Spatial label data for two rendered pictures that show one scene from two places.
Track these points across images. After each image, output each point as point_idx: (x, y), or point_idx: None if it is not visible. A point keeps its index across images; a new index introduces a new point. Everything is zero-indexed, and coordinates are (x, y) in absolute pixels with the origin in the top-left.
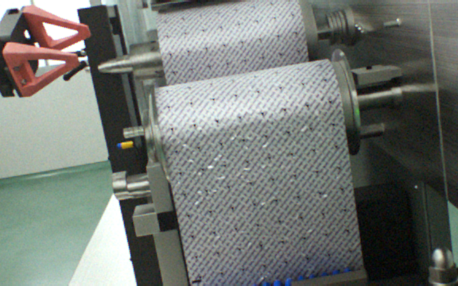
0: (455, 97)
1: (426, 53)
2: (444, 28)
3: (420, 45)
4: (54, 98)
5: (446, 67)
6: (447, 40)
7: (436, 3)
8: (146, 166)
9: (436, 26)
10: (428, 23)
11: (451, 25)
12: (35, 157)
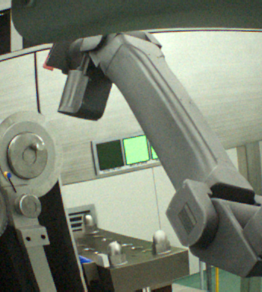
0: (63, 119)
1: (29, 107)
2: (55, 87)
3: (22, 106)
4: None
5: (54, 107)
6: (57, 92)
7: (47, 77)
8: (16, 191)
9: (45, 89)
10: (35, 90)
11: (62, 84)
12: None
